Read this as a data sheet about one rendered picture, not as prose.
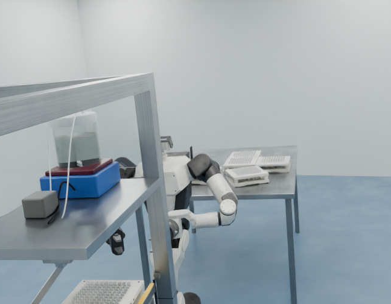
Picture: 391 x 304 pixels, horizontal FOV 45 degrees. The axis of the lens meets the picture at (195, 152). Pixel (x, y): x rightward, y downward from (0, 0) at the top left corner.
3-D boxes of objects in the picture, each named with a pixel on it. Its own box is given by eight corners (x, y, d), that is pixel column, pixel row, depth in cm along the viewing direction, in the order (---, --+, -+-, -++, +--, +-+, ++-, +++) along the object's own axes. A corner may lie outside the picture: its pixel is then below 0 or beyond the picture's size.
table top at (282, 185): (183, 154, 465) (183, 150, 464) (297, 148, 439) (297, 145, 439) (130, 202, 322) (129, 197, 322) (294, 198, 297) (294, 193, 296)
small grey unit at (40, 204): (41, 207, 146) (38, 189, 144) (63, 207, 144) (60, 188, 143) (23, 219, 136) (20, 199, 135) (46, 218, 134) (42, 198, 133)
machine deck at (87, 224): (64, 191, 178) (62, 181, 177) (160, 187, 170) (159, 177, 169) (-51, 263, 119) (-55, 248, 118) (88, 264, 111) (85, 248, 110)
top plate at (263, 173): (225, 172, 343) (224, 169, 342) (257, 167, 347) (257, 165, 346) (234, 180, 319) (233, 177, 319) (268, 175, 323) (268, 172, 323)
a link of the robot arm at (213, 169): (212, 187, 242) (199, 167, 249) (225, 177, 241) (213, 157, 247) (203, 182, 232) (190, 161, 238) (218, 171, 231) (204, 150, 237)
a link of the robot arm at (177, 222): (178, 243, 216) (187, 233, 226) (175, 221, 214) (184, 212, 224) (155, 242, 220) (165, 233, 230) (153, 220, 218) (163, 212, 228)
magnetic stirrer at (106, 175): (66, 183, 174) (63, 159, 172) (121, 181, 169) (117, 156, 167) (38, 199, 155) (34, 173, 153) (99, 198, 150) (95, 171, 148)
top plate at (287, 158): (258, 159, 373) (258, 157, 373) (290, 158, 367) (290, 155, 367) (255, 166, 350) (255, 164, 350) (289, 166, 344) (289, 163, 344)
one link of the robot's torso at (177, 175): (149, 205, 271) (142, 145, 264) (207, 204, 264) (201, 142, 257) (131, 224, 243) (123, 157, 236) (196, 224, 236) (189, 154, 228)
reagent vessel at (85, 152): (69, 160, 169) (61, 108, 165) (109, 158, 166) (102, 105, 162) (47, 171, 154) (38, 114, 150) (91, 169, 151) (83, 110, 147)
